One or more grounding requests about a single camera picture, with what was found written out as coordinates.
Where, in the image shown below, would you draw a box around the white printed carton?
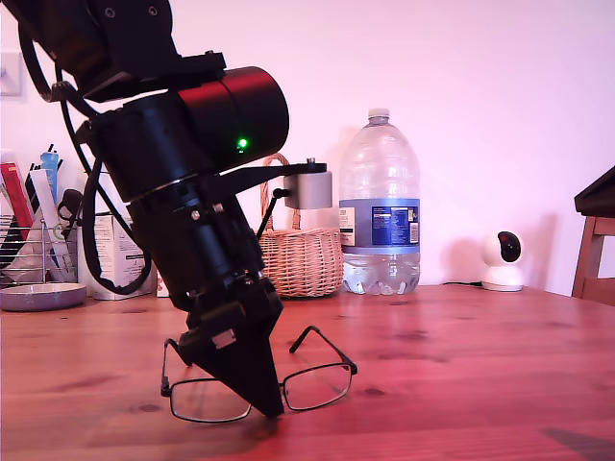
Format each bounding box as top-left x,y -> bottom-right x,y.
90,213 -> 160,302

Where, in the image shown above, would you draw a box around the large clear water bottle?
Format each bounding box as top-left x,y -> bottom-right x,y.
338,108 -> 422,296

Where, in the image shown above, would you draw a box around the small black clip object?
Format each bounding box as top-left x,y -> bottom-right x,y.
56,188 -> 84,227

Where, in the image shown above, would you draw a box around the thin black cable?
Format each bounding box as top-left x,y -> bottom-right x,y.
53,60 -> 105,177

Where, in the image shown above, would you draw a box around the small white round camera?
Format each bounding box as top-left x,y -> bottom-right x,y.
480,230 -> 525,293

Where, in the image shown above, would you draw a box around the lilac grey shallow bowl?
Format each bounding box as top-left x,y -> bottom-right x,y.
0,281 -> 88,312

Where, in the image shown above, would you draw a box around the brown wooden chair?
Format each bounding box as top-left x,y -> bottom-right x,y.
570,215 -> 615,307

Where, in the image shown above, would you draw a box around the blue tube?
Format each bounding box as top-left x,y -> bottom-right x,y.
39,151 -> 62,206

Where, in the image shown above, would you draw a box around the red flat packet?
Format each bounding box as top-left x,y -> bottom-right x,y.
0,161 -> 35,241

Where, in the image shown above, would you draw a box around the thick black sleeved cable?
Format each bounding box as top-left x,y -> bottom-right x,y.
16,21 -> 155,295

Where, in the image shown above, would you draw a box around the black thin-framed glasses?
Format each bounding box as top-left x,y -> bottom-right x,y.
160,325 -> 359,425

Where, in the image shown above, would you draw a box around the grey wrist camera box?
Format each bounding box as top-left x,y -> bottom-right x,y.
214,159 -> 334,211

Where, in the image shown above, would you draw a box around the wicker basket with handle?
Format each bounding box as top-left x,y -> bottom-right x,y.
252,153 -> 345,299

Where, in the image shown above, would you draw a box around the metal wire rack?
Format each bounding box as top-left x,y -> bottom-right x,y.
0,213 -> 79,289

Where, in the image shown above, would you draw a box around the white wall switch plate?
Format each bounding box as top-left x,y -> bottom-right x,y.
0,51 -> 24,97

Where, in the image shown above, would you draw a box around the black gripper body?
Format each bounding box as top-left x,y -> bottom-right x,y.
124,178 -> 266,337

